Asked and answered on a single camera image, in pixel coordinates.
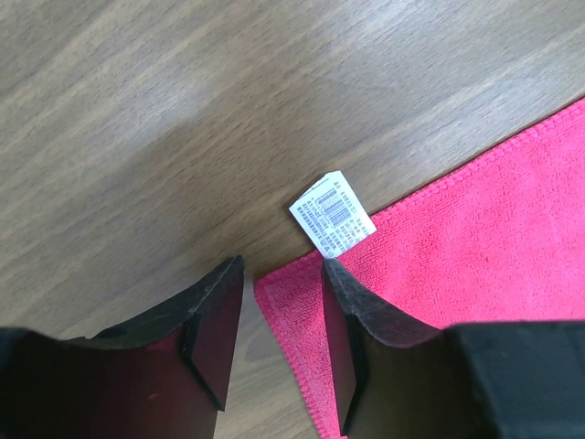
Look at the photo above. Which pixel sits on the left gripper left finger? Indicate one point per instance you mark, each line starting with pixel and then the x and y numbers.
pixel 162 374

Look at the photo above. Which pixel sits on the pink microfiber towel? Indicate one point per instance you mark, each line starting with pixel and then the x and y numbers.
pixel 502 236

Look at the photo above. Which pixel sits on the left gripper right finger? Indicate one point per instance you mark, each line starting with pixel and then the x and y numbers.
pixel 397 377

